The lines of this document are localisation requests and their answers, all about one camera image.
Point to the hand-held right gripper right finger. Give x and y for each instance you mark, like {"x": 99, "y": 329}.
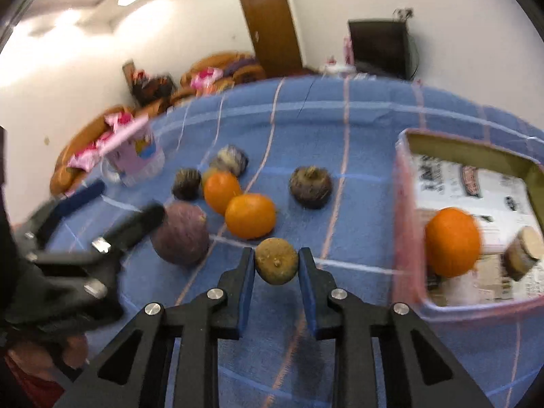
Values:
{"x": 309, "y": 297}

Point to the black television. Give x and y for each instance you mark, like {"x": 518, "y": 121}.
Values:
{"x": 378, "y": 46}

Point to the brown leather sofa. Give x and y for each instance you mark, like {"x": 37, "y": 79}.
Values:
{"x": 221, "y": 63}
{"x": 83, "y": 134}

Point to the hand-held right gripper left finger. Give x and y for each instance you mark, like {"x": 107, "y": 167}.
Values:
{"x": 245, "y": 297}

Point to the pink printed cup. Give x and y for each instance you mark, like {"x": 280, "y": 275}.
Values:
{"x": 138, "y": 155}

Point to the purple throw cloth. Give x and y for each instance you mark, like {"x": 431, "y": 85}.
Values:
{"x": 243, "y": 69}

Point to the pink tin tray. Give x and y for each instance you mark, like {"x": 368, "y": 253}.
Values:
{"x": 407, "y": 242}

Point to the newspaper tray liner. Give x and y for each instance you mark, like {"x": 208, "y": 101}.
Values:
{"x": 467, "y": 187}

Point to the dark round fruit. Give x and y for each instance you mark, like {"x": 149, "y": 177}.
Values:
{"x": 186, "y": 183}

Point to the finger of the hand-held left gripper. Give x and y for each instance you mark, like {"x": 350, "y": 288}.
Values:
{"x": 142, "y": 221}
{"x": 83, "y": 196}

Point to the dark brown wrinkled fruit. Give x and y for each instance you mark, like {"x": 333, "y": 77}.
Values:
{"x": 311, "y": 187}

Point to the cut log-like piece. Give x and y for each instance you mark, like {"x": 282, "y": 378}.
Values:
{"x": 522, "y": 253}

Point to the white television stand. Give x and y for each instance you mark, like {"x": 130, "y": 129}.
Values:
{"x": 338, "y": 68}

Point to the pink floral cushion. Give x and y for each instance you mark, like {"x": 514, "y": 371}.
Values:
{"x": 119, "y": 121}
{"x": 204, "y": 78}
{"x": 87, "y": 156}

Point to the orange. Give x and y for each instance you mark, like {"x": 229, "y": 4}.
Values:
{"x": 250, "y": 216}
{"x": 452, "y": 242}
{"x": 221, "y": 191}

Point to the large purple passion fruit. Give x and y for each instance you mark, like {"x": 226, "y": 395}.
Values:
{"x": 180, "y": 233}

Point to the small olive brown kiwi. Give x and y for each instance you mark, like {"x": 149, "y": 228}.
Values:
{"x": 276, "y": 262}

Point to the dark clothes rack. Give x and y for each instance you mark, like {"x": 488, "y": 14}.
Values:
{"x": 148, "y": 87}

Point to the person's left hand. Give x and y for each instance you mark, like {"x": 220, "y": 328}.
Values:
{"x": 74, "y": 350}

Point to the wall power outlet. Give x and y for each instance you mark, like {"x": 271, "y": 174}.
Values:
{"x": 403, "y": 12}

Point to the brown wooden door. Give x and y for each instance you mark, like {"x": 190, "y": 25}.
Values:
{"x": 272, "y": 29}

